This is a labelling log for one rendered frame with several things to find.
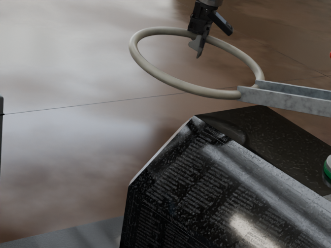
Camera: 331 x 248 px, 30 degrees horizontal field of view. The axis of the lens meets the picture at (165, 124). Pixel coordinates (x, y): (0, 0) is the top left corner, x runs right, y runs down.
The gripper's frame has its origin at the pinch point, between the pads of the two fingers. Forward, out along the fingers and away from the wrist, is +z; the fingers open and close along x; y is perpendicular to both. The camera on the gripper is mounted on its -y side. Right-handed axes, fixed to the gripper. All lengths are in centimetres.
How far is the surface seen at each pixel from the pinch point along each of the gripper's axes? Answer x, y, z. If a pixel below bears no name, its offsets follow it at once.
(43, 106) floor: -107, 88, 109
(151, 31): 12.5, 18.9, -7.8
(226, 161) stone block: 56, -19, 9
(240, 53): 6.5, -14.4, -7.0
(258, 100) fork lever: 43.4, -22.9, -8.3
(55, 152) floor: -53, 62, 102
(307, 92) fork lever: 39, -37, -14
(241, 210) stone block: 72, -26, 14
